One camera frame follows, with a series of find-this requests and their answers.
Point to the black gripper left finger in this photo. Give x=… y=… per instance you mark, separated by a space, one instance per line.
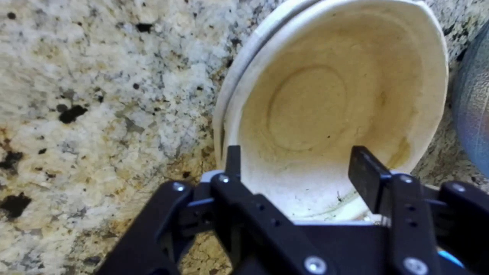
x=245 y=214

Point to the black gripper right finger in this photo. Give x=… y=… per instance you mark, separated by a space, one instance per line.
x=403 y=203

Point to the beige ceramic bowl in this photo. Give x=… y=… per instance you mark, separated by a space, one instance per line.
x=326 y=101

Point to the beige paper bowl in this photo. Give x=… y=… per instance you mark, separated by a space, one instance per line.
x=219 y=116

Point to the clear glass fruit bowl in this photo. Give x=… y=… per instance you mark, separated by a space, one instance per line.
x=475 y=101

